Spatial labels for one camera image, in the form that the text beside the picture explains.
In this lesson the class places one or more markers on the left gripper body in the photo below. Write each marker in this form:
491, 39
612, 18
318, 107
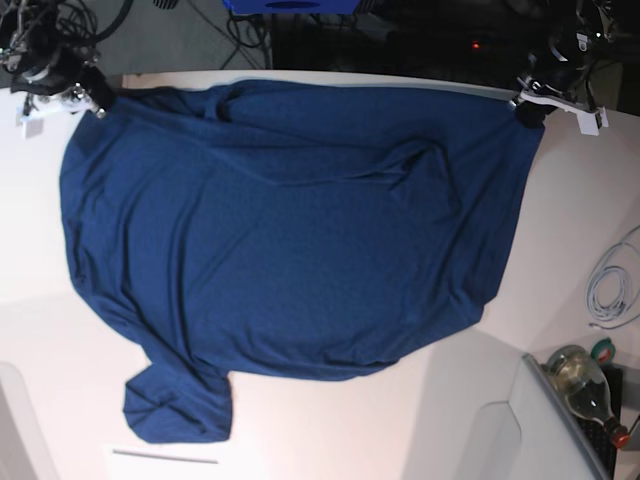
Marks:
556, 70

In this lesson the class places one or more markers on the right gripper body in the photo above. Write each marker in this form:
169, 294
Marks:
64, 74

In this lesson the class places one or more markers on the dark blue t-shirt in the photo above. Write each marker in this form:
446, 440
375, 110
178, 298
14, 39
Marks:
300, 231

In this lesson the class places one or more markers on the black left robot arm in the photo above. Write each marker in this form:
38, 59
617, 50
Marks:
578, 37

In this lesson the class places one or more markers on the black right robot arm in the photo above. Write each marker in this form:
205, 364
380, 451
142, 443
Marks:
41, 26

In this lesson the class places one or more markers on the blue box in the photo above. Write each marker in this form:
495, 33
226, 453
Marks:
249, 7

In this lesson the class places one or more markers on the green tape roll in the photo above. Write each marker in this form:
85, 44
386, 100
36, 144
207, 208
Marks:
603, 351

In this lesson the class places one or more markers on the clear plastic bottle red cap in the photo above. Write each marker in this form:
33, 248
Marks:
585, 390

